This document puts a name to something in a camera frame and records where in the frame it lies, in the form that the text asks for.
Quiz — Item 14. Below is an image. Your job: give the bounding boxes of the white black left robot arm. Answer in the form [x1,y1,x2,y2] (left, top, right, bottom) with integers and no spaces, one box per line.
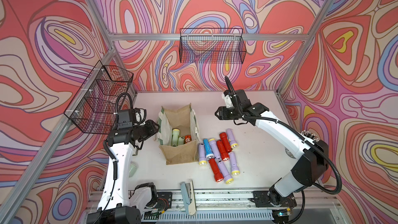
[87,120,160,224]

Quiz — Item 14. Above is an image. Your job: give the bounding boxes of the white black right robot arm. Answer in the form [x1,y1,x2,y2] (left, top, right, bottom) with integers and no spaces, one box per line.
[215,76,343,206]

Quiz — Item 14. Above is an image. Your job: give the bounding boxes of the burlap tote bag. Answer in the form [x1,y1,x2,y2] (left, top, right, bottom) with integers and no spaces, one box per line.
[157,104,201,165]

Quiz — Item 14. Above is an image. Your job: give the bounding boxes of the red flashlight middle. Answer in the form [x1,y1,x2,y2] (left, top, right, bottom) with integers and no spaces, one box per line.
[216,140,230,161]

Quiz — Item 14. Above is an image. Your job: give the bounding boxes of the red flashlight top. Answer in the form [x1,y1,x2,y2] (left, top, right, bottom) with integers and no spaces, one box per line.
[219,132,232,153]

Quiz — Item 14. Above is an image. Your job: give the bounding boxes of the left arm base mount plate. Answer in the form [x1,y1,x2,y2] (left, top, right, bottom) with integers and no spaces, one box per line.
[153,191,173,211]

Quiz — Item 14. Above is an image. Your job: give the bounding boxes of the purple flashlight lower right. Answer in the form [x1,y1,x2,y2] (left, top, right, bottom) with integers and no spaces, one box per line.
[229,151,240,175]

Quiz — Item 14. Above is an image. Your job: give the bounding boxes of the black wire basket left wall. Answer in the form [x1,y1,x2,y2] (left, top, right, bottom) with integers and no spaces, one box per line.
[64,61,133,134]

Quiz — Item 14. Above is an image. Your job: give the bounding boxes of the purple flashlight top right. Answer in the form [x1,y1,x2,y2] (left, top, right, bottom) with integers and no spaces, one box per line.
[226,129,238,149]

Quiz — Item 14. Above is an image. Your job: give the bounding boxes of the light green flashlight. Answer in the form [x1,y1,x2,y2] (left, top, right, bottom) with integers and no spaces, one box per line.
[172,129,180,147]
[177,136,184,146]

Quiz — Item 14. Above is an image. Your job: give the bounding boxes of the blue beige stapler tool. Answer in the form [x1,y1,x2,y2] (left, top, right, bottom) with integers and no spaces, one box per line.
[180,179,197,216]

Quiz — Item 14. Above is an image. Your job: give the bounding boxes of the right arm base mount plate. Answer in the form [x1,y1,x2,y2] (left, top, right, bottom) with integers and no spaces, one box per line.
[249,191,297,208]

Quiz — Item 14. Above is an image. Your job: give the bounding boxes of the blue flashlight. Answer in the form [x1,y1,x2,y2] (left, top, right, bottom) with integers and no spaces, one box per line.
[203,139,214,160]

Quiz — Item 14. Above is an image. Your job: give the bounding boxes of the purple flashlight far left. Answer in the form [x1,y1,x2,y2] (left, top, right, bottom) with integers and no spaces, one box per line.
[198,143,207,166]

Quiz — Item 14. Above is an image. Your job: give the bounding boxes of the red flashlight with logo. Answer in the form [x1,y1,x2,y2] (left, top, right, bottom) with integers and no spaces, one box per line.
[184,135,192,144]

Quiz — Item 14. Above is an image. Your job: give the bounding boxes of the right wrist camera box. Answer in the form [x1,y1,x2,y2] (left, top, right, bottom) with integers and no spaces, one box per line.
[222,89,251,109]

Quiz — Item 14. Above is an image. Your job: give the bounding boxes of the red flashlight bottom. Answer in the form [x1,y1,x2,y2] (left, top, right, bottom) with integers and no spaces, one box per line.
[208,158,223,182]

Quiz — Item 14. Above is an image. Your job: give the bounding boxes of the long purple flashlight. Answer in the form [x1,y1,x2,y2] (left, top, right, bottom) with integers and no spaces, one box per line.
[208,138,234,184]

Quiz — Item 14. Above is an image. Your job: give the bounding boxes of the black wire basket back wall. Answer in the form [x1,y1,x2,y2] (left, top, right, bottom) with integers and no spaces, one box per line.
[179,27,247,64]

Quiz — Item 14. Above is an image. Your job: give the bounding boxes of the metal cup of pencils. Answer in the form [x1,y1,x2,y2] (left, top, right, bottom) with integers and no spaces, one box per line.
[285,130,320,159]

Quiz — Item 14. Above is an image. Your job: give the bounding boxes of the black wire basket wall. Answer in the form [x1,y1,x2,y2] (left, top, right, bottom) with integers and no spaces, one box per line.
[179,27,247,64]
[64,61,133,134]

